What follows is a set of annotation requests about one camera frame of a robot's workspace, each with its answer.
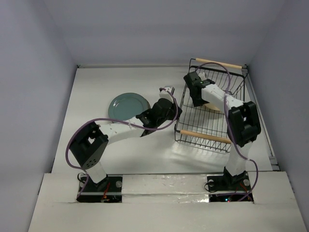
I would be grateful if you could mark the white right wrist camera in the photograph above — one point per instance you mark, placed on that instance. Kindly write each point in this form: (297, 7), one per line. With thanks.
(202, 75)

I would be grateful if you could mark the tan bird plate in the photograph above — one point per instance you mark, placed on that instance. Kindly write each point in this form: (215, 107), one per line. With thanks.
(211, 107)

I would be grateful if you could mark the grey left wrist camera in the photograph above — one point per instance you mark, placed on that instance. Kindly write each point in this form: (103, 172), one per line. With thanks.
(167, 93)

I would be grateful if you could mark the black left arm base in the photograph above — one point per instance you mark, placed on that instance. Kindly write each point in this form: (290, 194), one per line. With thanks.
(108, 190)

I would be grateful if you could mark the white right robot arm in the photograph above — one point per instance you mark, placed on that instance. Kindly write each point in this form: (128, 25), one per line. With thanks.
(243, 125)

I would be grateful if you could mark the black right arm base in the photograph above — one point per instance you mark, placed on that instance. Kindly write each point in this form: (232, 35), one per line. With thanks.
(227, 188)

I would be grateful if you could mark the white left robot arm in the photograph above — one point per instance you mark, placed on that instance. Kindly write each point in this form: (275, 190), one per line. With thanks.
(90, 140)

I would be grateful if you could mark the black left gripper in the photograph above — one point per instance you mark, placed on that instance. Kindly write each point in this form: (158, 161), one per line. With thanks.
(173, 108)

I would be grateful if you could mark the teal green plate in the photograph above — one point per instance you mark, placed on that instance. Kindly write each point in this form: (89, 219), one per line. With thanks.
(126, 106)

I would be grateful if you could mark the black wire dish rack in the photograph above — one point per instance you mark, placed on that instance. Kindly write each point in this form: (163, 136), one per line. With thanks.
(201, 119)

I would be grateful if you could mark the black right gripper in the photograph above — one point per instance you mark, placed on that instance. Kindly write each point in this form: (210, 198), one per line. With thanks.
(195, 97)

